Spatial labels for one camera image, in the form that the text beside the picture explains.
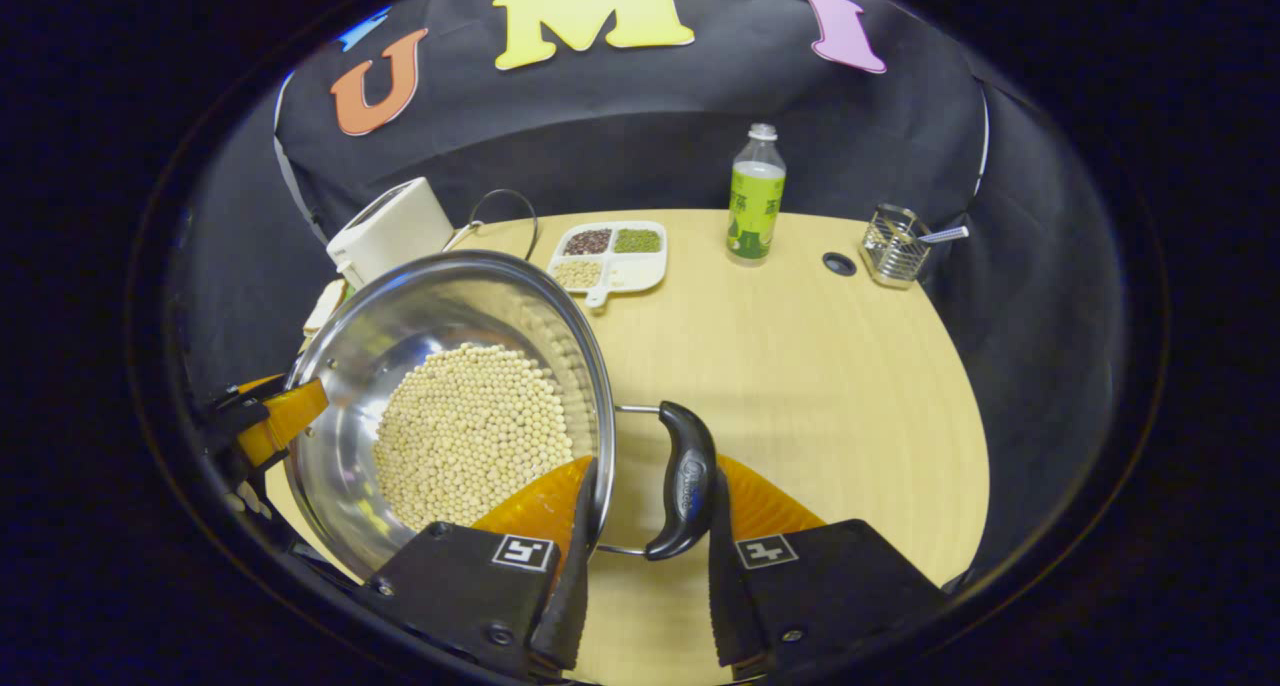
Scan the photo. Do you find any steel pot with soybeans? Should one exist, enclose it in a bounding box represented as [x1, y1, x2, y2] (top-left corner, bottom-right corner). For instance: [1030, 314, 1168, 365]
[283, 250, 719, 582]

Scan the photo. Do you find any metal mesh utensil holder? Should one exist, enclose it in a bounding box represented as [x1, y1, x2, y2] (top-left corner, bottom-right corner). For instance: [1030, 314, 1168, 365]
[860, 203, 933, 289]

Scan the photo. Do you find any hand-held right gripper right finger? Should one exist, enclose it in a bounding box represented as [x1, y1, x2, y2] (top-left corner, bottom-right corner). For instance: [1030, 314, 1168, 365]
[708, 454, 946, 682]

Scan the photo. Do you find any green label plastic bottle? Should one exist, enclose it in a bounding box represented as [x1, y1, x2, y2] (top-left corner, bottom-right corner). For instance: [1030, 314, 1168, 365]
[727, 123, 788, 265]

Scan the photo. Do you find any black power cable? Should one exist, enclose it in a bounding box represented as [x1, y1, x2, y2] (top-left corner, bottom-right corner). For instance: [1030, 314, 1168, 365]
[468, 188, 541, 262]

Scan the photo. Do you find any white divided dish of beans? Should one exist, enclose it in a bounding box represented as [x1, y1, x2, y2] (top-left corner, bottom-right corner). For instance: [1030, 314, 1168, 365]
[546, 220, 669, 309]

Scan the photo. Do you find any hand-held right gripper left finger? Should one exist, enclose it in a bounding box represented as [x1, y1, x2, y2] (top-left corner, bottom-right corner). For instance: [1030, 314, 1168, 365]
[365, 454, 599, 679]

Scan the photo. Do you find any sandwich with lettuce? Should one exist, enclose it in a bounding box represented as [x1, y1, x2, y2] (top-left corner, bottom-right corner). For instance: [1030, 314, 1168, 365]
[303, 278, 351, 337]

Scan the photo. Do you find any white toaster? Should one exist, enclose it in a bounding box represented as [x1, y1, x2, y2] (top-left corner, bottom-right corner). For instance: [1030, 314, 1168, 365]
[326, 177, 456, 289]

